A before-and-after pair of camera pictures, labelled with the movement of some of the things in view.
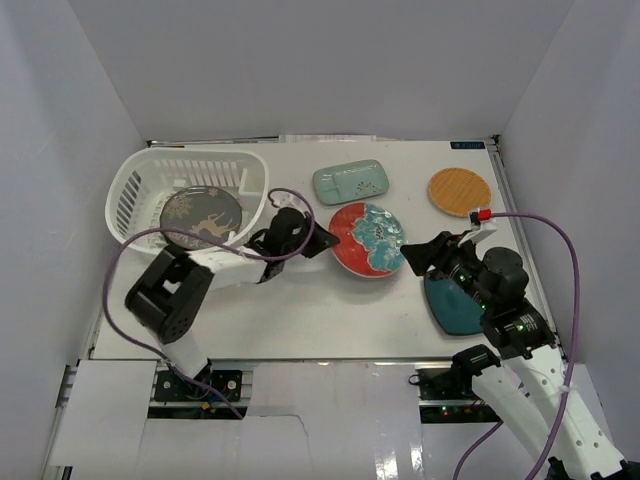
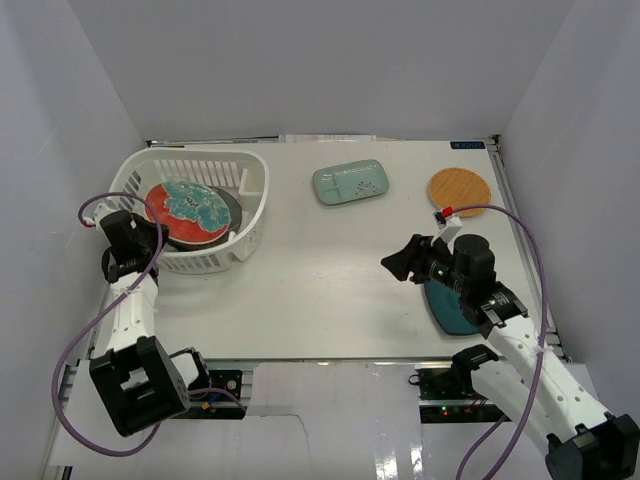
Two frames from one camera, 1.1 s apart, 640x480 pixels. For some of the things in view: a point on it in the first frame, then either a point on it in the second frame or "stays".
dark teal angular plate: x=456 y=310 stays
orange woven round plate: x=455 y=191 stays
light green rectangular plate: x=350 y=181 stays
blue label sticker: x=468 y=145 stays
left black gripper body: x=304 y=234 -> x=151 y=235
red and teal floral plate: x=370 y=239 -> x=194 y=212
